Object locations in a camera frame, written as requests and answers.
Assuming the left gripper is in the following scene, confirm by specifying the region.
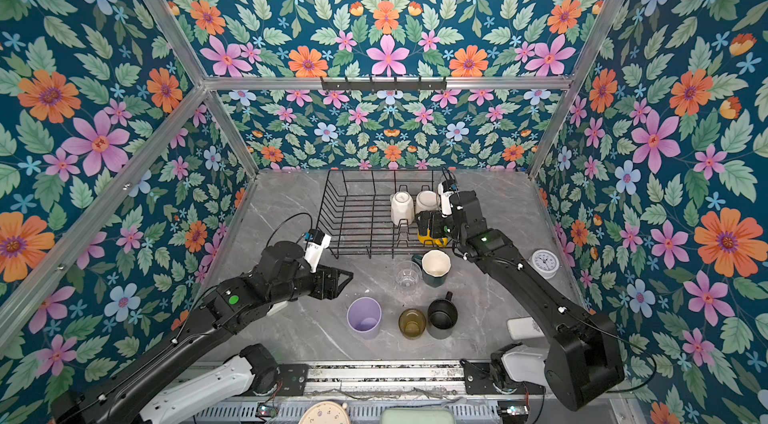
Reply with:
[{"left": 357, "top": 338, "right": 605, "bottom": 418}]
[{"left": 271, "top": 261, "right": 360, "bottom": 306}]

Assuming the white mug red interior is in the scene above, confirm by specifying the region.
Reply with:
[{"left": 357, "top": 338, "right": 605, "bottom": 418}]
[{"left": 415, "top": 190, "right": 441, "bottom": 215}]

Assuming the cream white octagonal mug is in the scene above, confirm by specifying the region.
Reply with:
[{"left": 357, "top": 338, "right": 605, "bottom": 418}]
[{"left": 390, "top": 190, "right": 415, "bottom": 227}]

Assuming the lilac plastic cup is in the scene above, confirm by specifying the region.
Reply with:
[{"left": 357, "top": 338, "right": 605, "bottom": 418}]
[{"left": 346, "top": 297, "right": 383, "bottom": 340}]

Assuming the green mug white interior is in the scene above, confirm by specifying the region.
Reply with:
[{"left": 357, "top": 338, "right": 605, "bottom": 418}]
[{"left": 411, "top": 250, "right": 451, "bottom": 288}]

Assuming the clear glass cup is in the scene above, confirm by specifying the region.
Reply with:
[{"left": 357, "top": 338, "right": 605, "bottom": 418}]
[{"left": 395, "top": 267, "right": 422, "bottom": 294}]

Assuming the yellow plastic mug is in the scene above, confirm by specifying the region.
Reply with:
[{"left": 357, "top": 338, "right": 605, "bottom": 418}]
[{"left": 417, "top": 227, "right": 450, "bottom": 248}]

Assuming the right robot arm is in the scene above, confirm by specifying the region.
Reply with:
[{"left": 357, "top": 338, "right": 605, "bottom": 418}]
[{"left": 415, "top": 191, "right": 625, "bottom": 411}]

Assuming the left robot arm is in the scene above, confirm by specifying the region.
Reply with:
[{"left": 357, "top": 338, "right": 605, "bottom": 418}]
[{"left": 51, "top": 241, "right": 354, "bottom": 423}]

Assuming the olive tinted glass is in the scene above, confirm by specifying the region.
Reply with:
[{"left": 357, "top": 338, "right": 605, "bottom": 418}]
[{"left": 398, "top": 308, "right": 427, "bottom": 340}]

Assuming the black mug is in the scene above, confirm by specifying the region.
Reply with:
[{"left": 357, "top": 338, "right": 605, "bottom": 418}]
[{"left": 427, "top": 291, "right": 458, "bottom": 340}]

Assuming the small white alarm clock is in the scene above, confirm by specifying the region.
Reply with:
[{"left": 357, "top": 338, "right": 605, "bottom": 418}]
[{"left": 530, "top": 249, "right": 560, "bottom": 280}]

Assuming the round beige plate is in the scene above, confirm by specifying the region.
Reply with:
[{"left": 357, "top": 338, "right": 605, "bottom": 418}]
[{"left": 298, "top": 401, "right": 351, "bottom": 424}]

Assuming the white box right side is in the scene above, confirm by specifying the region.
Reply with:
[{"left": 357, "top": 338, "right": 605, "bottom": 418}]
[{"left": 506, "top": 317, "right": 545, "bottom": 341}]

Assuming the green sponge block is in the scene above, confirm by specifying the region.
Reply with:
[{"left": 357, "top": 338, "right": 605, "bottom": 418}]
[{"left": 380, "top": 408, "right": 456, "bottom": 424}]

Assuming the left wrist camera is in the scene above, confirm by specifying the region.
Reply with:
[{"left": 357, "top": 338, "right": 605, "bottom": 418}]
[{"left": 304, "top": 229, "right": 332, "bottom": 273}]

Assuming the black wire dish rack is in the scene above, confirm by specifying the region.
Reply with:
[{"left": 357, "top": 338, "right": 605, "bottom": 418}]
[{"left": 317, "top": 169, "right": 455, "bottom": 258}]

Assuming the aluminium front rail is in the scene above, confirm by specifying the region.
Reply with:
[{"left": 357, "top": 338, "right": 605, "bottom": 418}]
[{"left": 179, "top": 360, "right": 631, "bottom": 399}]

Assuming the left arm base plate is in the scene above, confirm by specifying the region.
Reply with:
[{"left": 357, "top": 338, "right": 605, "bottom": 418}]
[{"left": 254, "top": 364, "right": 310, "bottom": 398}]

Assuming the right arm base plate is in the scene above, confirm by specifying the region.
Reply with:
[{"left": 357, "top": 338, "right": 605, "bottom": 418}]
[{"left": 459, "top": 359, "right": 546, "bottom": 395}]

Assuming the black hook rail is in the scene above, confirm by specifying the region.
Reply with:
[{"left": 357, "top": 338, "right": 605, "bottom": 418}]
[{"left": 320, "top": 77, "right": 448, "bottom": 92}]

